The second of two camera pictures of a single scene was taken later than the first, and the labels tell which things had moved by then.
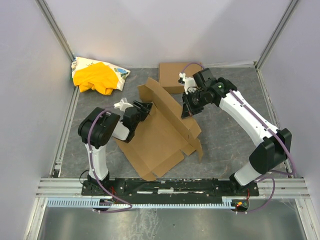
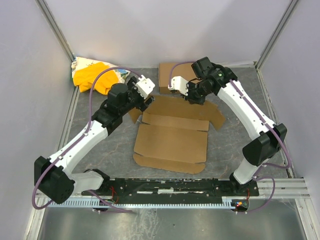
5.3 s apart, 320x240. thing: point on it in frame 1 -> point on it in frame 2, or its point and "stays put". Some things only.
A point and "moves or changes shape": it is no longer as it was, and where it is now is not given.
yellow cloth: [99, 76] stays put
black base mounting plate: [173, 188] stays put
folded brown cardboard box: [169, 74] stays put
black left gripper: [139, 109] -> [144, 102]
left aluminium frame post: [56, 30] stays put
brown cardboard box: [164, 138] moves or changes shape
